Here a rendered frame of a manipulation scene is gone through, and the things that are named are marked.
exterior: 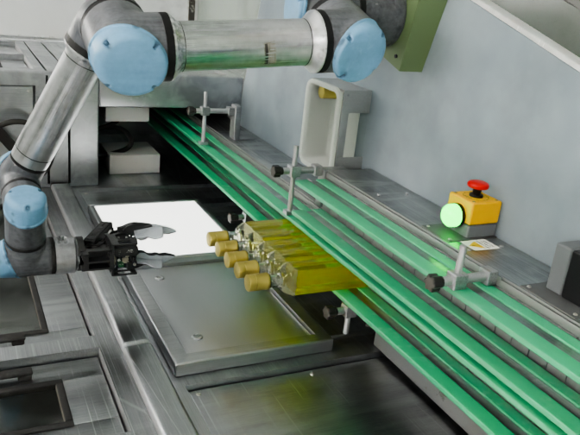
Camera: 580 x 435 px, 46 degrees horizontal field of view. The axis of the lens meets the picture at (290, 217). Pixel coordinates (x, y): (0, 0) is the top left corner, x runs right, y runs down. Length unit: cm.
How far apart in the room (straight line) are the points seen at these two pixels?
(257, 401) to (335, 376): 18
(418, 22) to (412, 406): 76
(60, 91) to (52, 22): 368
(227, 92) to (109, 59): 129
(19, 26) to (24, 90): 275
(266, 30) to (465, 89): 42
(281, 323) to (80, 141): 109
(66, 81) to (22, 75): 91
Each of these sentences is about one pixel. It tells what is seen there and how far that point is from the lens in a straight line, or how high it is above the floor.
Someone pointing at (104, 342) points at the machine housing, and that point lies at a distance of 144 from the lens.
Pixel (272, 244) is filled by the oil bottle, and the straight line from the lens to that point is 147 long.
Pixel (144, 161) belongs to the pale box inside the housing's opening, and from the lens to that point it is 249.
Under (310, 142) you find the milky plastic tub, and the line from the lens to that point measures 181.
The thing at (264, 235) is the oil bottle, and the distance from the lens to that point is 152.
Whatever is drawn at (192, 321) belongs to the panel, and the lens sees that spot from 146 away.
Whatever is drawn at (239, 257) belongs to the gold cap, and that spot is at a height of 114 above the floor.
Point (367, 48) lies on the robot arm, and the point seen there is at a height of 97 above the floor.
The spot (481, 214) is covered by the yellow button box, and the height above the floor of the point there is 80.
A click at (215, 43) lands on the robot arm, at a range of 120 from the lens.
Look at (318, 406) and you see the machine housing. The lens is 130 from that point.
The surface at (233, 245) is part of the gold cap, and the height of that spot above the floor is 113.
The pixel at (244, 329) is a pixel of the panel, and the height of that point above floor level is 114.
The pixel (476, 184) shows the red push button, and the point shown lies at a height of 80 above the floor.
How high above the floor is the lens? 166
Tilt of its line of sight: 26 degrees down
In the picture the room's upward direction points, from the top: 94 degrees counter-clockwise
